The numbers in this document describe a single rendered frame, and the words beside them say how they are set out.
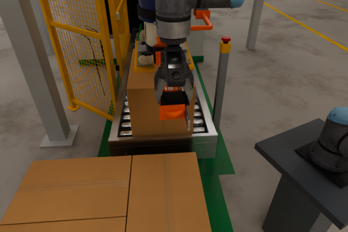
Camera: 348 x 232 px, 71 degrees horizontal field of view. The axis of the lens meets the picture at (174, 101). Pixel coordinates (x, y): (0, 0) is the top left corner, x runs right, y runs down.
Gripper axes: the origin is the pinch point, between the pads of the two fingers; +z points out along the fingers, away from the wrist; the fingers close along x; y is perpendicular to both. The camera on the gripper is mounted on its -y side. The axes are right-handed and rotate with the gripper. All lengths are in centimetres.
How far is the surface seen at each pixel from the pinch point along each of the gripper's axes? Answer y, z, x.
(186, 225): 0, 71, -6
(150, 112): 59, 48, 10
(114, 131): 64, 65, 35
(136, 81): 68, 30, 17
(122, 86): 122, 65, 35
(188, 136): 54, 64, -13
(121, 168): 37, 71, 28
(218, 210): 39, 125, -36
